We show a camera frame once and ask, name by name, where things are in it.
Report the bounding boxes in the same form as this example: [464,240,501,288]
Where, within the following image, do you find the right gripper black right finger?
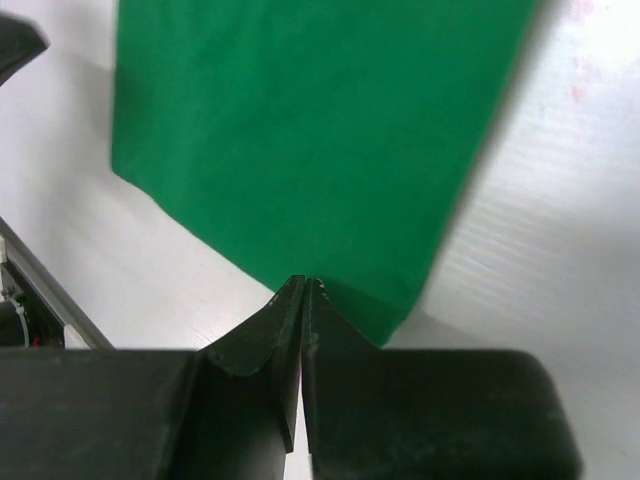
[301,279,582,479]

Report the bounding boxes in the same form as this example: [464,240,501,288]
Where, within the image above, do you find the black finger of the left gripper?
[0,14,49,86]

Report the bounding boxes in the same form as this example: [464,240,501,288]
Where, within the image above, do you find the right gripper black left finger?
[1,276,305,479]

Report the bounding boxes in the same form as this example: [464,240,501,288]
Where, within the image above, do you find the green garment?
[111,1,537,345]

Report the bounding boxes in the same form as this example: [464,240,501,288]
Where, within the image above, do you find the aluminium rail front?
[1,219,114,349]

